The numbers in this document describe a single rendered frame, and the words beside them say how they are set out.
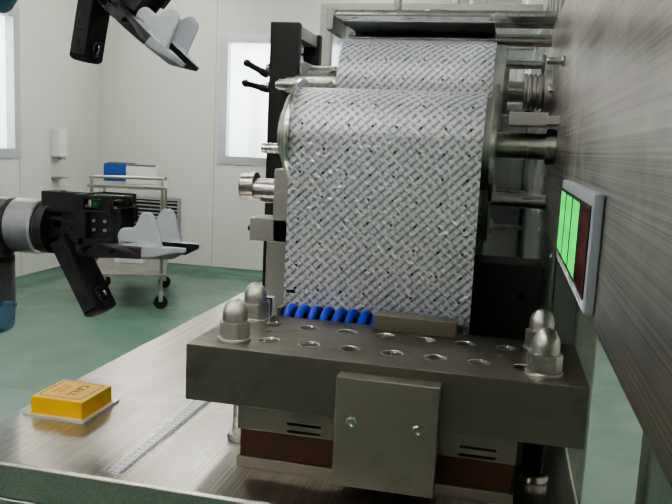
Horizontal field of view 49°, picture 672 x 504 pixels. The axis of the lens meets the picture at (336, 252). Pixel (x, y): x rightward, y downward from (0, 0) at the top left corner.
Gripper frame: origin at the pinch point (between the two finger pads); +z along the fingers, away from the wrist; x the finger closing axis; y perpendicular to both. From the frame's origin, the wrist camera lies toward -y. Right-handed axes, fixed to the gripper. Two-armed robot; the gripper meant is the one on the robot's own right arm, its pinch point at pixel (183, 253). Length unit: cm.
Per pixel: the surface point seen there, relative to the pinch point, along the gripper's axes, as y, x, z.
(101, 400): -17.8, -9.2, -6.5
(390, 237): 4.1, -0.3, 27.3
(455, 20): 35, 33, 31
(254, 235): 2.1, 7.0, 7.4
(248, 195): 7.5, 7.9, 6.0
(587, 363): -41, 118, 66
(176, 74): 72, 556, -261
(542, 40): 33, 39, 45
